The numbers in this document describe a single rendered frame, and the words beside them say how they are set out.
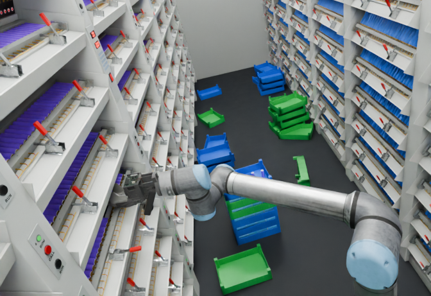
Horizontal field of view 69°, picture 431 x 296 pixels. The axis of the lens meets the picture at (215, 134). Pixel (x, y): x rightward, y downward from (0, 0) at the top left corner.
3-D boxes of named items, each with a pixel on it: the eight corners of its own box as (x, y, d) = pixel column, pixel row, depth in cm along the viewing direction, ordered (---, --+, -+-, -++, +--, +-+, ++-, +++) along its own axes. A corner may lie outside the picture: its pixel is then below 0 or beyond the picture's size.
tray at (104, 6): (126, 11, 166) (125, -18, 159) (93, 39, 114) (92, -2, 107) (86, 6, 164) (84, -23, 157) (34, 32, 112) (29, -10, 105)
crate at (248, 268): (261, 251, 200) (259, 243, 196) (272, 278, 183) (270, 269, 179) (216, 266, 198) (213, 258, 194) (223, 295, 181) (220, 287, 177)
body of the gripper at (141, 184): (124, 174, 111) (158, 167, 110) (133, 192, 115) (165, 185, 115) (120, 188, 104) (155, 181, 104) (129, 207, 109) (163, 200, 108)
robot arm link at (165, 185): (177, 183, 115) (176, 201, 107) (165, 186, 116) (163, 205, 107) (170, 164, 111) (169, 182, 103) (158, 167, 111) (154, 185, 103)
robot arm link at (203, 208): (224, 205, 120) (217, 180, 114) (208, 227, 112) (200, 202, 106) (204, 199, 125) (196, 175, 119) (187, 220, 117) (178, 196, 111)
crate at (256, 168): (263, 168, 207) (261, 158, 203) (273, 187, 189) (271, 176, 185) (219, 181, 205) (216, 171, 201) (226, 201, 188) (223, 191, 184)
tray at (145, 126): (160, 110, 196) (161, 89, 190) (147, 167, 144) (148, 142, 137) (127, 107, 194) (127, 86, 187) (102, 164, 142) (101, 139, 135)
